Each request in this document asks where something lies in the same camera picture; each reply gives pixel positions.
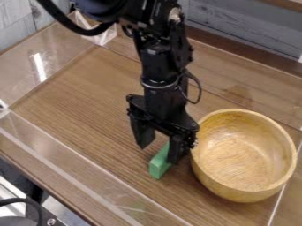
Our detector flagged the black cable bottom left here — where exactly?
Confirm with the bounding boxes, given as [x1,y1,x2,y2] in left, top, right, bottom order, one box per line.
[0,198,43,226]

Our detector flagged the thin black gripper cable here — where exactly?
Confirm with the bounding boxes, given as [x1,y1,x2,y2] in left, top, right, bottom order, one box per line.
[178,70,203,105]

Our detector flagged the brown wooden bowl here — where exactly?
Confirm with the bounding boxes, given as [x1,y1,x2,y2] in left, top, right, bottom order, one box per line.
[191,109,297,203]

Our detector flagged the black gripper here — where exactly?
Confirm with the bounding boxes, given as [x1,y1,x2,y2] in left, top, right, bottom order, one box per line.
[126,83,199,164]

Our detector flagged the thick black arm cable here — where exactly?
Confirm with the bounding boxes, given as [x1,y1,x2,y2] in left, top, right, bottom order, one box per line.
[35,0,118,37]

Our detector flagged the black metal base plate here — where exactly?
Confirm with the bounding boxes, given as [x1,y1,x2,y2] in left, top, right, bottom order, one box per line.
[26,197,67,226]

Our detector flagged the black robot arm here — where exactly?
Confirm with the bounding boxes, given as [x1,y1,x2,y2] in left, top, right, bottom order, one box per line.
[75,0,199,163]

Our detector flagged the green rectangular block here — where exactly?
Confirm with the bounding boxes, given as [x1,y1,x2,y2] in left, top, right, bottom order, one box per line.
[149,144,171,179]

